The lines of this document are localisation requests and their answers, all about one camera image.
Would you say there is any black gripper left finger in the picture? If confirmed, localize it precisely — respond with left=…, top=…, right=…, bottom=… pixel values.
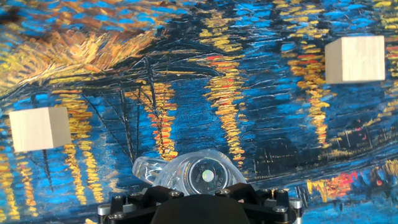
left=97, top=185, right=185, bottom=224

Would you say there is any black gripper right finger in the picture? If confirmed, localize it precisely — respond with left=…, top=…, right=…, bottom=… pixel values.
left=214, top=182, right=304, bottom=224

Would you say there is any clear plastic measuring cup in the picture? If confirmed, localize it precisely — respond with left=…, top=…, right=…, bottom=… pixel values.
left=132, top=148, right=248, bottom=197

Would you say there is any starry night painting cloth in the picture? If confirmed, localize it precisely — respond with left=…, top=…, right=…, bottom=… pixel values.
left=0, top=0, right=398, bottom=224

